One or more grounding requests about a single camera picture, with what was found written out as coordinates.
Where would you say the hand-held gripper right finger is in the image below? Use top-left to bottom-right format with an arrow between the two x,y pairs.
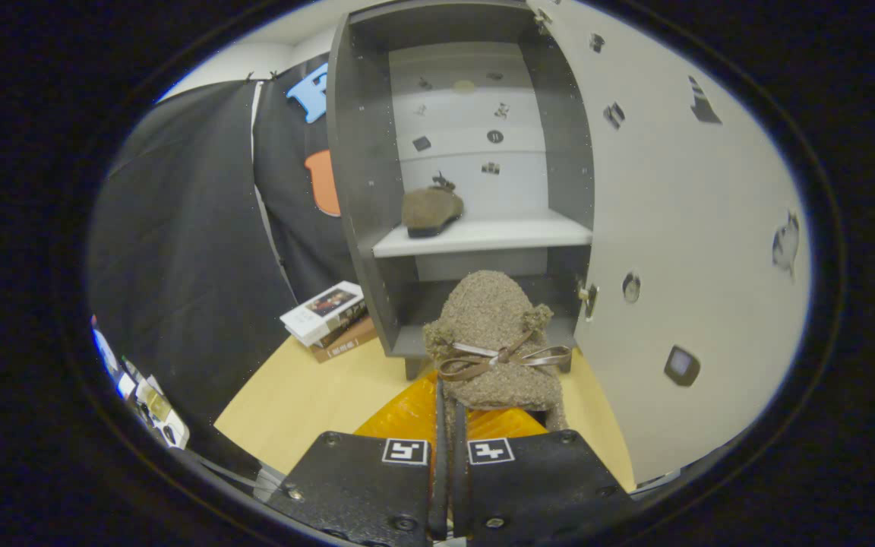
453,406 -> 636,544

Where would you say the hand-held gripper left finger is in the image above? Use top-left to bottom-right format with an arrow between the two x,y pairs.
267,372 -> 450,544

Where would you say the brown fuzzy shoe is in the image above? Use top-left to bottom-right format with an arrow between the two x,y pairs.
401,173 -> 465,239
422,270 -> 571,434

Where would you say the dark grey shoe cabinet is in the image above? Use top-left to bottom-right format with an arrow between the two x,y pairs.
326,0 -> 598,381

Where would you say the light grey shoe cabinet door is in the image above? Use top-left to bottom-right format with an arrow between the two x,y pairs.
526,0 -> 813,487

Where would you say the brown book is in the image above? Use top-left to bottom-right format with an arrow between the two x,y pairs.
308,315 -> 377,364

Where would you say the white book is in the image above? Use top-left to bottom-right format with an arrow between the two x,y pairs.
280,281 -> 366,348

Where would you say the yellow white clutter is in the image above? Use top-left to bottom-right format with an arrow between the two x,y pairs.
120,356 -> 191,451

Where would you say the black backdrop cloth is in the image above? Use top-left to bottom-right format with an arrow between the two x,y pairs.
88,53 -> 359,472

